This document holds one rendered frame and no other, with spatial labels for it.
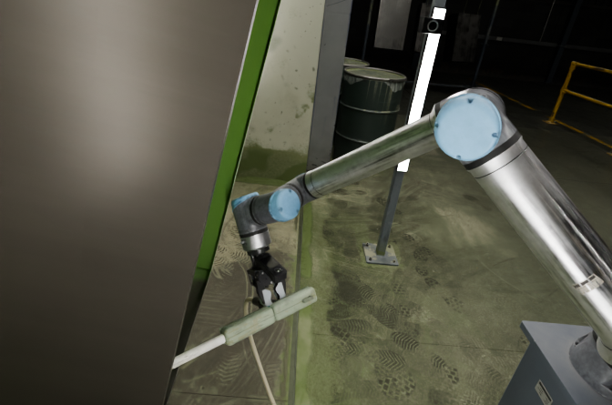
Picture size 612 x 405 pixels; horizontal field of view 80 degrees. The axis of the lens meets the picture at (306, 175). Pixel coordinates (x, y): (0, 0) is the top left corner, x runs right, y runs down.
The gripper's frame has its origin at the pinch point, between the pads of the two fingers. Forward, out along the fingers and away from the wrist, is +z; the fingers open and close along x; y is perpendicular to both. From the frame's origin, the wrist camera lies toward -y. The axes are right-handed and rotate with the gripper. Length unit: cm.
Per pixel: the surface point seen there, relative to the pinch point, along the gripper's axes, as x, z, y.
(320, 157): -126, -47, 127
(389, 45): -525, -234, 351
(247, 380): 4, 33, 37
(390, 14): -526, -285, 332
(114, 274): 42, -31, -35
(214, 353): 9, 24, 52
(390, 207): -107, -7, 49
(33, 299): 54, -30, -24
